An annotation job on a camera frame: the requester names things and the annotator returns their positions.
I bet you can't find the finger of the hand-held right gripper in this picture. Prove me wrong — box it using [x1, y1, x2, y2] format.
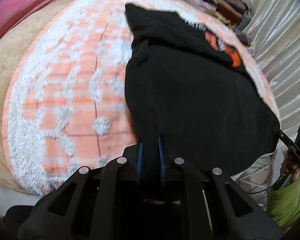
[272, 126, 290, 143]

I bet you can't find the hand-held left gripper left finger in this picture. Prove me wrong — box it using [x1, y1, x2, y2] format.
[17, 140, 144, 240]

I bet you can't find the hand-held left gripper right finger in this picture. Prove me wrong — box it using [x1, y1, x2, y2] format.
[157, 140, 283, 240]

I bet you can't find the black sweater with orange cuffs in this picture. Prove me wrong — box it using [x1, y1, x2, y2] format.
[124, 2, 282, 178]

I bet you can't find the person's green sleeved right forearm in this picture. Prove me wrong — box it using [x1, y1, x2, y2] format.
[267, 172, 300, 228]

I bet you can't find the white bag of clothes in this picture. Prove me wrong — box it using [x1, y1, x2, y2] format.
[234, 29, 255, 55]

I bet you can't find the stack of folded clothes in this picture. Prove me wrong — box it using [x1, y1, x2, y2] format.
[172, 0, 252, 28]

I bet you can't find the person's right hand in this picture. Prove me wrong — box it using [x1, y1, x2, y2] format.
[279, 150, 300, 183]

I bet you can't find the white lined cloth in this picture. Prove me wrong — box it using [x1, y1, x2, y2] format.
[230, 150, 287, 212]

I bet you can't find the white satin curtain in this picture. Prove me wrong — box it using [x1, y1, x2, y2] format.
[240, 0, 300, 155]

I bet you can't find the orange white checked fleece blanket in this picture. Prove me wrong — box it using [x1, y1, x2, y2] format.
[1, 0, 280, 197]

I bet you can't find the grey blue cloth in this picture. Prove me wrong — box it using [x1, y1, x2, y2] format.
[239, 12, 253, 29]

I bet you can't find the beige plush blanket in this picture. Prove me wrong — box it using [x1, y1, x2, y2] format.
[0, 0, 150, 197]

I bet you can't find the pink duvet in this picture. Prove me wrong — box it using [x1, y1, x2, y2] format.
[0, 0, 98, 48]

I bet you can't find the black cable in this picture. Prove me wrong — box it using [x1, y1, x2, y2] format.
[242, 175, 288, 195]

